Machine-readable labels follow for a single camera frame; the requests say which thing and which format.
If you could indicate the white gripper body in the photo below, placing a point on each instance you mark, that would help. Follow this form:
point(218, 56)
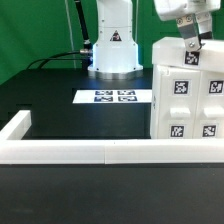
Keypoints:
point(173, 9)

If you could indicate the white U-shaped fence frame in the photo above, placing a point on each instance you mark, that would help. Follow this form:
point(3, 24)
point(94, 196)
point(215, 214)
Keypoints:
point(14, 149)

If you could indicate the white cabinet body box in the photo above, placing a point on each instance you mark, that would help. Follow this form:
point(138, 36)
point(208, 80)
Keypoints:
point(156, 87)

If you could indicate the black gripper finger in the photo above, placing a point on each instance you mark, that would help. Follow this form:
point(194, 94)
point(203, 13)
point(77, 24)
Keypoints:
point(204, 21)
point(188, 31)

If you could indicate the white cabinet top block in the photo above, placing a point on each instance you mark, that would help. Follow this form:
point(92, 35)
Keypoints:
point(171, 51)

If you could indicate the white base tag plate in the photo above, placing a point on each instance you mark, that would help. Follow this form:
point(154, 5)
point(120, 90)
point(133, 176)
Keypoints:
point(113, 96)

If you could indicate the white cabinet door panel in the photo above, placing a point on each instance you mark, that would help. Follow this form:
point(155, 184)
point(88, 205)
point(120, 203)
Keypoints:
point(177, 102)
point(209, 120)

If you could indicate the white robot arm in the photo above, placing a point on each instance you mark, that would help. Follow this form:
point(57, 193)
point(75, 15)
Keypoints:
point(115, 54)

